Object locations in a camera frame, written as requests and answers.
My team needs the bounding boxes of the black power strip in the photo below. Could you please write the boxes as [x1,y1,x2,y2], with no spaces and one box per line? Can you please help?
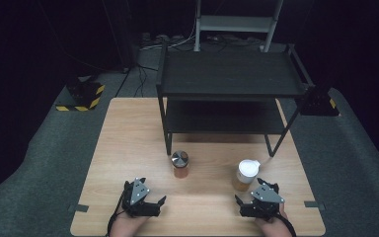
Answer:
[141,32,186,47]

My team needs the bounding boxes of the glass jar with silver lid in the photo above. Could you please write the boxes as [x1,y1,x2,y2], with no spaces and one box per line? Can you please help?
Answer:
[171,150,190,180]

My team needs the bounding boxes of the black two-tier shelf rack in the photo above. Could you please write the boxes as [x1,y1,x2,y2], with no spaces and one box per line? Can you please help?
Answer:
[156,42,316,158]

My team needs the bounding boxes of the right hand-held gripper cable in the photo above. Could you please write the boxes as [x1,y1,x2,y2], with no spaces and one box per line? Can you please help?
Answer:
[274,211,298,237]

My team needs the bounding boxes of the person's left hand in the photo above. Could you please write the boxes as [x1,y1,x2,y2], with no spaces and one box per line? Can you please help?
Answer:
[109,209,150,237]

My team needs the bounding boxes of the stand base with striped tape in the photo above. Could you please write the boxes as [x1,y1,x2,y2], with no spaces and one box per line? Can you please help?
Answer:
[299,84,341,118]
[54,77,107,113]

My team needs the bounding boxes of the grey metal frame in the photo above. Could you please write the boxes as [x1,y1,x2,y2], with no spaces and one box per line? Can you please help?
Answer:
[193,0,284,53]

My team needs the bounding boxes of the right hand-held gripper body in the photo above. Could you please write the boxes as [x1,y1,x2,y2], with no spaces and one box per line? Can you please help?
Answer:
[239,183,286,220]

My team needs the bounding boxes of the cables on floor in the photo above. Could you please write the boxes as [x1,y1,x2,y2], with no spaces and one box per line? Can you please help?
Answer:
[133,31,198,97]

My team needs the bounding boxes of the hand-held gripper cable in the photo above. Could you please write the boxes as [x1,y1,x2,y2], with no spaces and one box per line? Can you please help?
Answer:
[107,191,127,237]
[274,211,298,237]

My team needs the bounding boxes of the person's right hand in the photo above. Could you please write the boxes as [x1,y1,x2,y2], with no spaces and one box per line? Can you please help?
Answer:
[255,203,293,237]

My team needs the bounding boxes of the glass bottle with white lid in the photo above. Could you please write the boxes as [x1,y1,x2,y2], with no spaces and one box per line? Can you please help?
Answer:
[232,159,262,193]

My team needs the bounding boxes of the left hand-held gripper cable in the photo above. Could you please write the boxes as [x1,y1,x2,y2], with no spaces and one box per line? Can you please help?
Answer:
[107,191,127,237]

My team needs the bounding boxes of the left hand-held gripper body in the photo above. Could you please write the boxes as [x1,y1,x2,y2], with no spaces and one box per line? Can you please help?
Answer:
[121,178,162,218]

